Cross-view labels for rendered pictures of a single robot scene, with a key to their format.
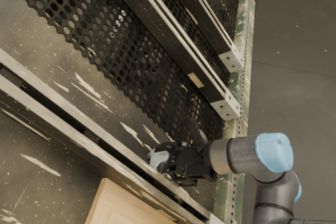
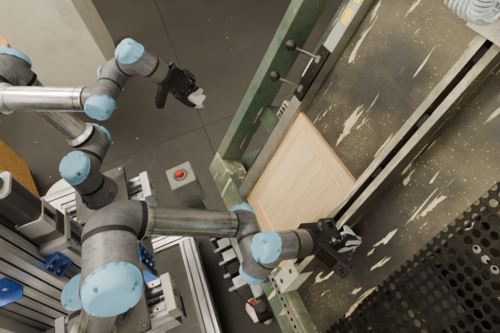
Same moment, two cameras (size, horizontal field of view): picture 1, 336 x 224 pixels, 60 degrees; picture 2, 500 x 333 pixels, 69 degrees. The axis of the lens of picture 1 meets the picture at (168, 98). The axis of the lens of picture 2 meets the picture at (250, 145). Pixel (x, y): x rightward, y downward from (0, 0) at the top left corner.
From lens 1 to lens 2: 80 cm
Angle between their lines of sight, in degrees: 76
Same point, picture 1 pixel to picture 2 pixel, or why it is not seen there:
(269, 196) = not seen: hidden behind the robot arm
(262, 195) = not seen: hidden behind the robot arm
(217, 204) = (303, 311)
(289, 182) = (248, 256)
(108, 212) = (341, 181)
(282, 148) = (260, 238)
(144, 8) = not seen: outside the picture
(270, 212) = (251, 228)
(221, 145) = (303, 235)
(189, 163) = (320, 232)
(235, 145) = (293, 236)
